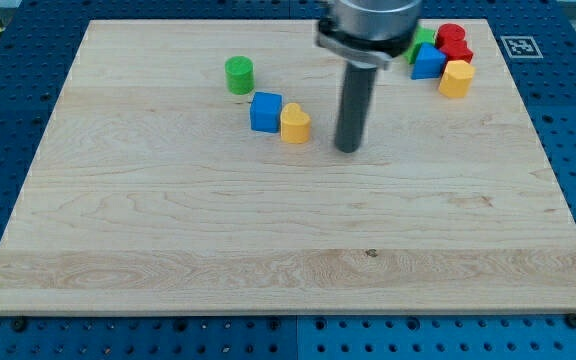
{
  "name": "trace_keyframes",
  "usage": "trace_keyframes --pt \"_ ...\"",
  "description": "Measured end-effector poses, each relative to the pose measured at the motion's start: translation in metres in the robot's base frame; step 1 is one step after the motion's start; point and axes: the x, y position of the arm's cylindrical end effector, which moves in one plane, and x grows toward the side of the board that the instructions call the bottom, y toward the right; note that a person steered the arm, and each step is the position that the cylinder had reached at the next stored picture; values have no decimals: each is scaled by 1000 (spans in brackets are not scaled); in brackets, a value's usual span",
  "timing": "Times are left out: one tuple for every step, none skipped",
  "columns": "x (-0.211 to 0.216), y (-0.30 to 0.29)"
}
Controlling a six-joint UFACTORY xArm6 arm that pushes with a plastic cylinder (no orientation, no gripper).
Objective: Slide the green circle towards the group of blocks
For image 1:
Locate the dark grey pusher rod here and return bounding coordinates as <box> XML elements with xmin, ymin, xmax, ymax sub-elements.
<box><xmin>334</xmin><ymin>62</ymin><xmax>377</xmax><ymax>153</ymax></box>

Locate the blue triangle block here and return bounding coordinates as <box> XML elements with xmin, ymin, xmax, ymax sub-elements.
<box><xmin>411</xmin><ymin>43</ymin><xmax>447</xmax><ymax>80</ymax></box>

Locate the yellow heart block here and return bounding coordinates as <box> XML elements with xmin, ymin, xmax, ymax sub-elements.
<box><xmin>280</xmin><ymin>103</ymin><xmax>311</xmax><ymax>144</ymax></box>

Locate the green star block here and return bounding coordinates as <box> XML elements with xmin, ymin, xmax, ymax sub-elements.
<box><xmin>403</xmin><ymin>26</ymin><xmax>436</xmax><ymax>64</ymax></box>

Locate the blue cube block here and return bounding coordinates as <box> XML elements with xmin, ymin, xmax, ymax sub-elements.
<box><xmin>249</xmin><ymin>92</ymin><xmax>283</xmax><ymax>133</ymax></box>

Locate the yellow hexagon block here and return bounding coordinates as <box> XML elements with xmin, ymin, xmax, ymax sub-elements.
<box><xmin>438</xmin><ymin>60</ymin><xmax>476</xmax><ymax>98</ymax></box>

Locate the red cylinder block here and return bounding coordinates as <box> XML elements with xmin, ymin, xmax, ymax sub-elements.
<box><xmin>435</xmin><ymin>23</ymin><xmax>466</xmax><ymax>48</ymax></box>

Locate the red star block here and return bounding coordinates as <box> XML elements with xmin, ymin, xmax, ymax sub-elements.
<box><xmin>439</xmin><ymin>40</ymin><xmax>474</xmax><ymax>63</ymax></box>

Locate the green cylinder block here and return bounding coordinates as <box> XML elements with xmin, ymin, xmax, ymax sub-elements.
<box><xmin>224</xmin><ymin>56</ymin><xmax>254</xmax><ymax>95</ymax></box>

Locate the white fiducial marker tag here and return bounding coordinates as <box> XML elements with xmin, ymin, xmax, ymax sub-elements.
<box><xmin>500</xmin><ymin>35</ymin><xmax>543</xmax><ymax>59</ymax></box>

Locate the wooden board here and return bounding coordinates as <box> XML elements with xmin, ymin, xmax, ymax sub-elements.
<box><xmin>0</xmin><ymin>19</ymin><xmax>576</xmax><ymax>316</ymax></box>

